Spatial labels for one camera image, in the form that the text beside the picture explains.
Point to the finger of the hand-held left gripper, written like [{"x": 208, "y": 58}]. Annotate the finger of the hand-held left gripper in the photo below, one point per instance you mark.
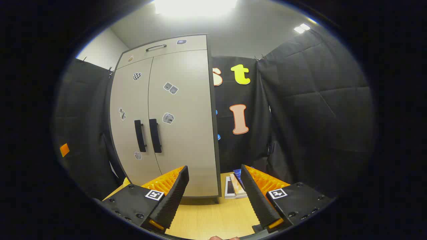
[{"x": 64, "y": 150}]

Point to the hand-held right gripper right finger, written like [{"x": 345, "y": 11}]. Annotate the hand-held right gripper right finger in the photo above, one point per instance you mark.
[{"x": 255, "y": 196}]

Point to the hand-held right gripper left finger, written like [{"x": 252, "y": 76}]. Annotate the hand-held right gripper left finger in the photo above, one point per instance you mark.
[{"x": 173, "y": 196}]

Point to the grey shoe cabinet door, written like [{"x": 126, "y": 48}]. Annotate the grey shoe cabinet door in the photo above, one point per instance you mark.
[
  {"x": 190, "y": 133},
  {"x": 130, "y": 133}
]

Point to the grey double-door shoe cabinet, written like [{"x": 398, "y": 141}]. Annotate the grey double-door shoe cabinet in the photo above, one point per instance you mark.
[{"x": 216, "y": 133}]

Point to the grey cabinet drawer front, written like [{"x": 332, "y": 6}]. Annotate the grey cabinet drawer front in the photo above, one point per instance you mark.
[{"x": 190, "y": 46}]

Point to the orange and white book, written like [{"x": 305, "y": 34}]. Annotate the orange and white book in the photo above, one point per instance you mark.
[{"x": 237, "y": 188}]

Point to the white flat box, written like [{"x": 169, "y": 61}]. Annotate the white flat box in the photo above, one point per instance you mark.
[{"x": 228, "y": 188}]

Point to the blue book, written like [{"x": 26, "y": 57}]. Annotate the blue book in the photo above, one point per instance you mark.
[{"x": 238, "y": 174}]

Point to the black backdrop cloth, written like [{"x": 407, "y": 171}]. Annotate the black backdrop cloth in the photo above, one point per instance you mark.
[{"x": 317, "y": 100}]

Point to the small ceiling light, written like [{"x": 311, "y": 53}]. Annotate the small ceiling light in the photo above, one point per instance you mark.
[{"x": 302, "y": 28}]

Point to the long ceiling light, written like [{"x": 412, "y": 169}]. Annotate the long ceiling light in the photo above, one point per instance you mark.
[{"x": 195, "y": 6}]

